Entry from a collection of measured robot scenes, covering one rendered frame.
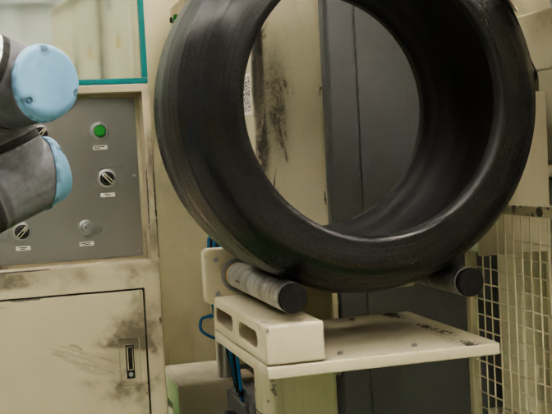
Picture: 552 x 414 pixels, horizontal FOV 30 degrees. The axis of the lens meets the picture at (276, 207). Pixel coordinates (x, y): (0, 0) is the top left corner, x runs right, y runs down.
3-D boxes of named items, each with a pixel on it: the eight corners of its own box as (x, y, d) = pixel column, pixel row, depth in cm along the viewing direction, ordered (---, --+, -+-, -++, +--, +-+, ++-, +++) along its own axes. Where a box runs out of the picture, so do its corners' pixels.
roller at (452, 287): (374, 275, 189) (373, 250, 188) (397, 273, 190) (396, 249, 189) (457, 298, 155) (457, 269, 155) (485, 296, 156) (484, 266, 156)
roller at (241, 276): (225, 287, 181) (223, 262, 181) (250, 286, 182) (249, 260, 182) (278, 315, 148) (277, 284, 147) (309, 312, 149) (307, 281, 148)
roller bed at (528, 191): (434, 248, 208) (428, 100, 206) (501, 243, 212) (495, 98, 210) (480, 256, 189) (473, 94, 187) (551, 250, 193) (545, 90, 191)
